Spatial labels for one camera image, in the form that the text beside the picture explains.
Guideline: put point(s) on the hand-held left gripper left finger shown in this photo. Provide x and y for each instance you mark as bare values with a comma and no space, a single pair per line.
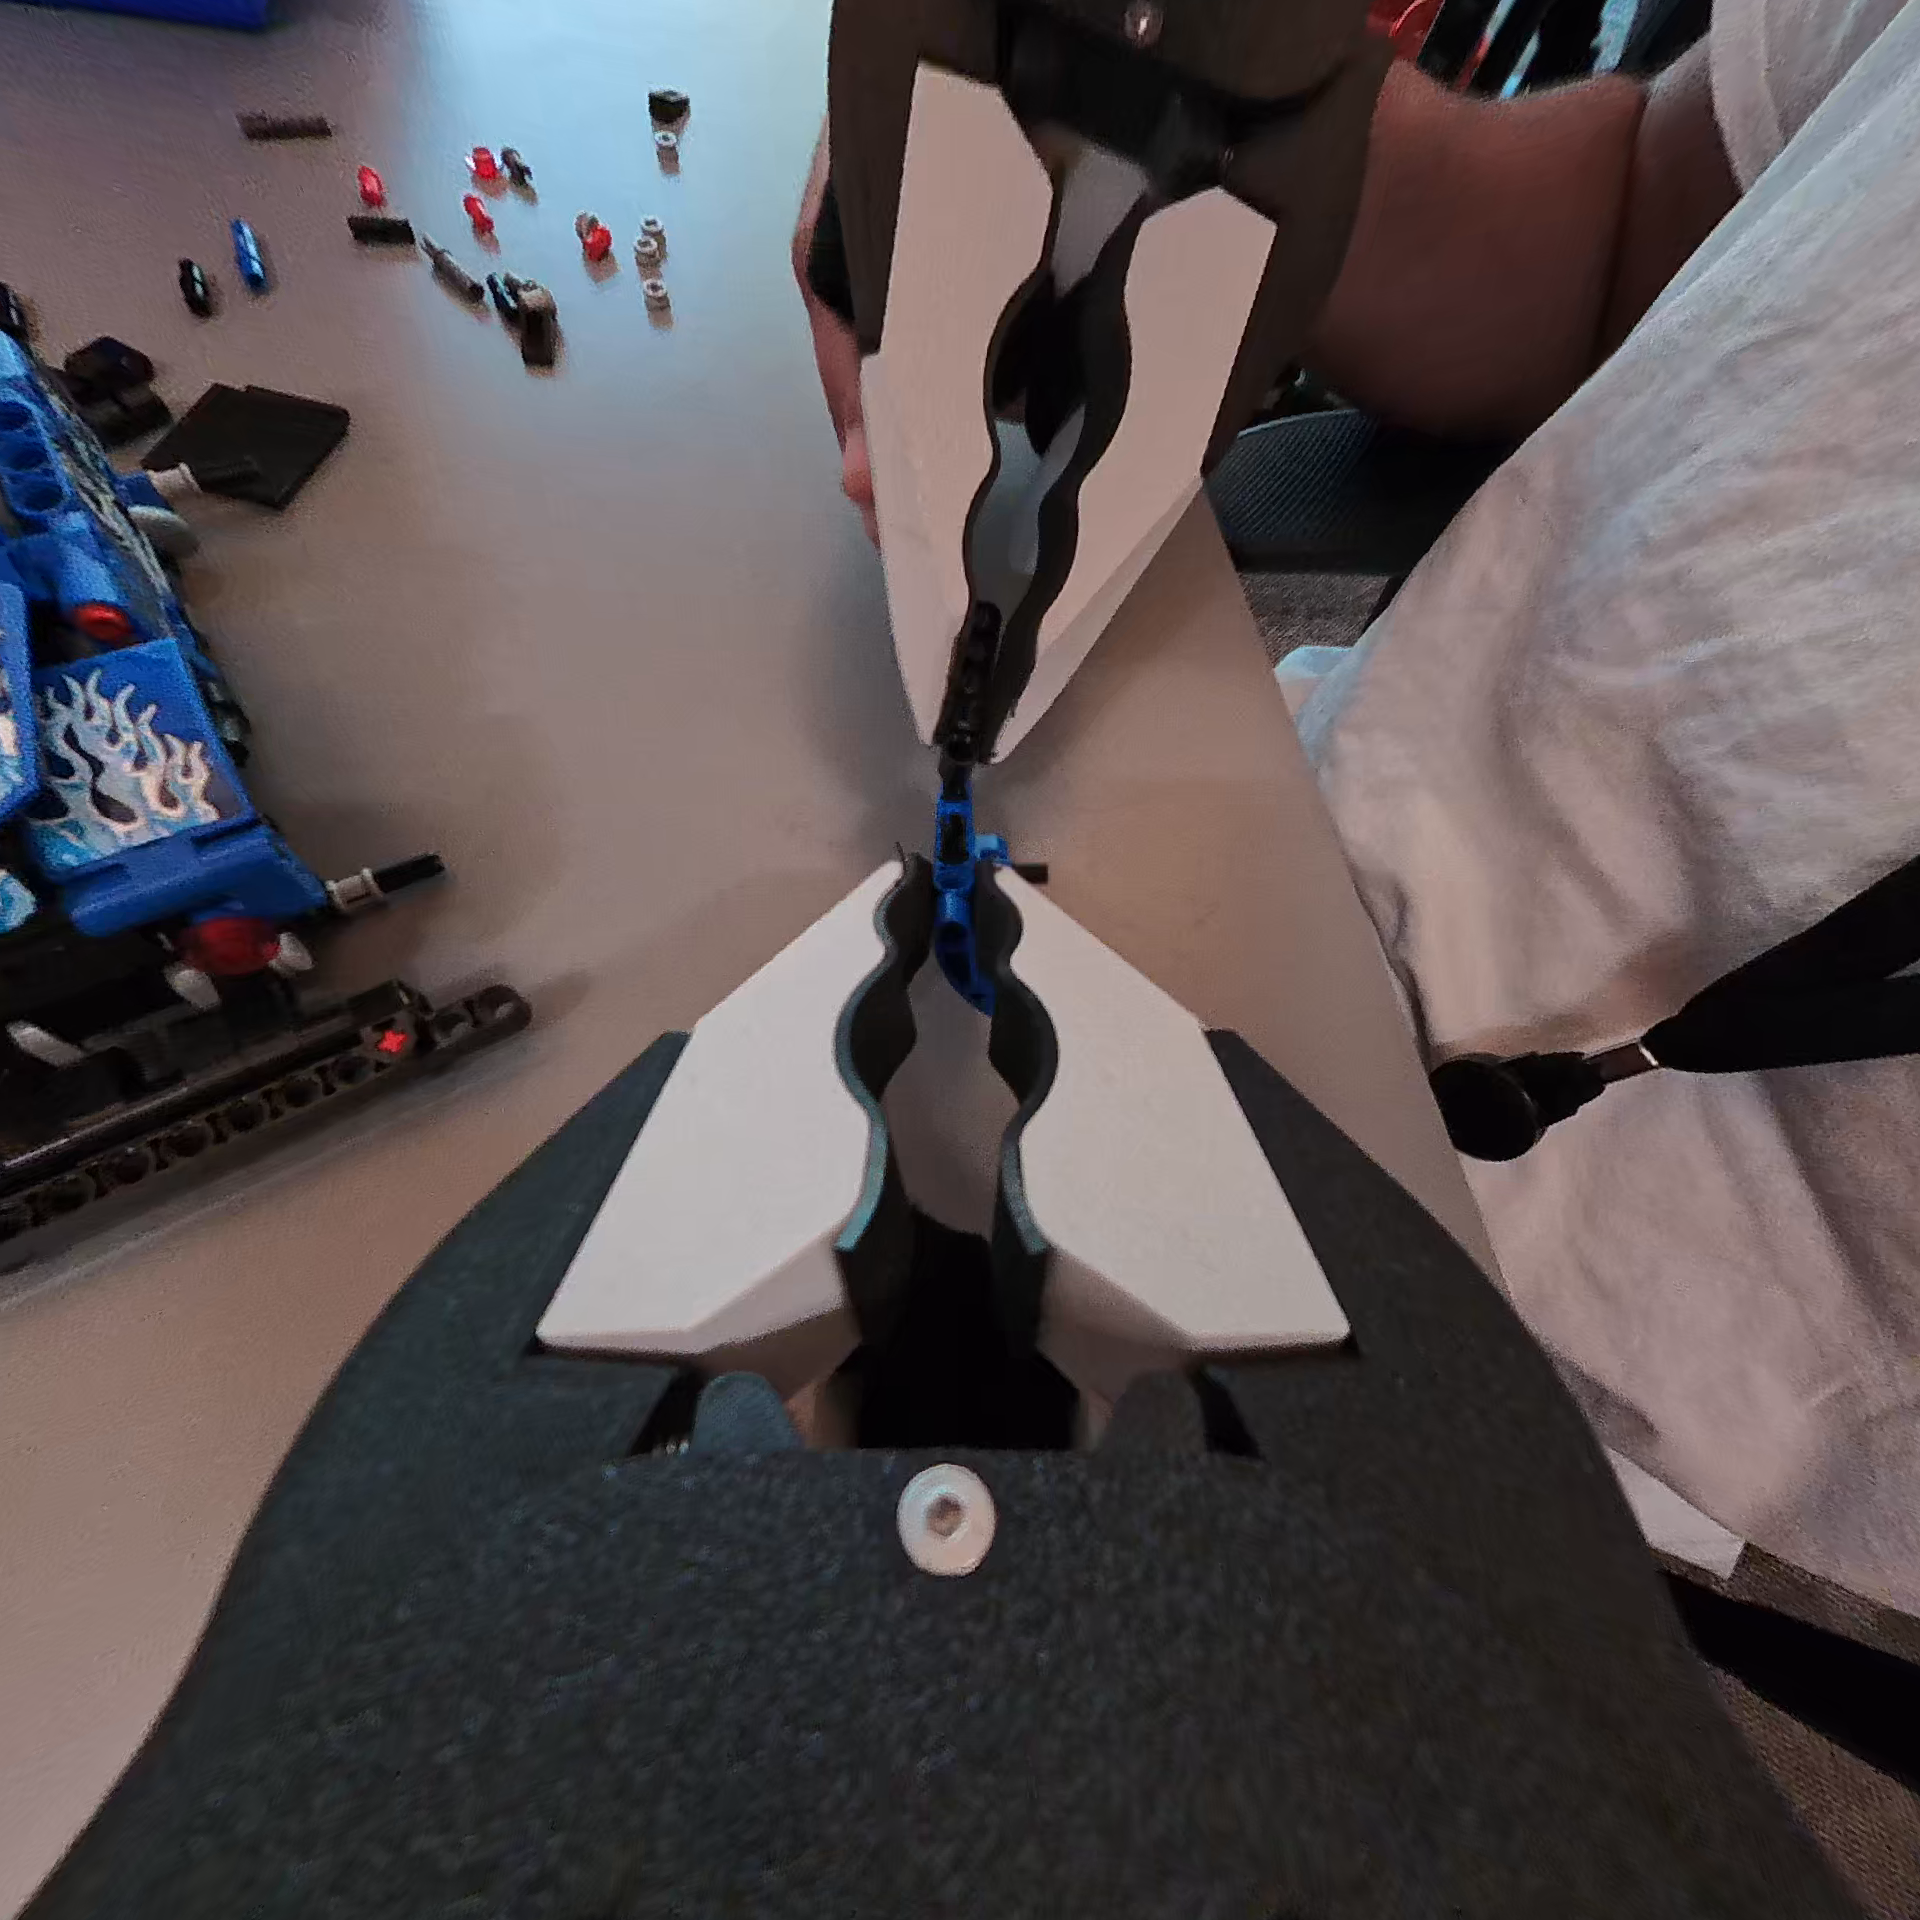
721,1183

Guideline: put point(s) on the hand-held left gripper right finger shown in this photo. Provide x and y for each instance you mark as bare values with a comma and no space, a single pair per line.
1169,1183

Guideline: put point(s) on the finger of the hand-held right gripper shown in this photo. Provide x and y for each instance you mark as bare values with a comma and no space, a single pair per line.
929,328
1185,374

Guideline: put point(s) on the blue lego beam piece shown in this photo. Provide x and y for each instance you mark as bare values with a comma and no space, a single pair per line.
956,901

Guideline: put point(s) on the blue flame lego truck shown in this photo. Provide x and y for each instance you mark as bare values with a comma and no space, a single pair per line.
136,841

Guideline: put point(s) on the person's right forearm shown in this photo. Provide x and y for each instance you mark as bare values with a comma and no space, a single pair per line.
1502,254

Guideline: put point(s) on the grey black lego pin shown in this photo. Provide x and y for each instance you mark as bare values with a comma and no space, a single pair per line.
449,265

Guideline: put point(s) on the dark lego axle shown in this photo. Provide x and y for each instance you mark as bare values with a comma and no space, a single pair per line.
283,127

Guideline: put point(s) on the blue lego pin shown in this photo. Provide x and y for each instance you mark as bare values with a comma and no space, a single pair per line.
248,251

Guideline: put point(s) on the black lego panel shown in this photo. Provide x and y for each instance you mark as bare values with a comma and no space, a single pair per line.
248,443

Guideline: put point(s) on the small black lego connector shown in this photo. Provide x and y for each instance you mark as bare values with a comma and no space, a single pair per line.
113,383

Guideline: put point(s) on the person's right hand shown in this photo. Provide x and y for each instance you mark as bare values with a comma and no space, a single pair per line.
832,421

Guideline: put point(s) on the white shirt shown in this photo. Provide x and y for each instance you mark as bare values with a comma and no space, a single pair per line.
1649,750

